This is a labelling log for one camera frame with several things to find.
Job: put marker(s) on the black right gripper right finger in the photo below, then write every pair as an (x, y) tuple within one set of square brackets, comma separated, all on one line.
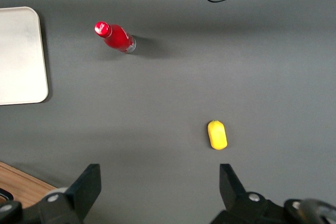
[(236, 203)]

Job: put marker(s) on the red cola bottle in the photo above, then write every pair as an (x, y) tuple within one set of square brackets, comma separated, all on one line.
[(118, 39)]

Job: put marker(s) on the yellow lemon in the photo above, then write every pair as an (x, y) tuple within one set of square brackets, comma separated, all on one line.
[(217, 135)]

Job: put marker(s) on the oak wooden drawer cabinet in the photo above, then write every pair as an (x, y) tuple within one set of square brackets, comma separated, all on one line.
[(21, 182)]

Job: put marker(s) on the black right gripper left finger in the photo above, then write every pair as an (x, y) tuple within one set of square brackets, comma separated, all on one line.
[(78, 197)]

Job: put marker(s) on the beige plastic tray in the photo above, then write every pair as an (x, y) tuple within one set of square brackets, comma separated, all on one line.
[(21, 56)]

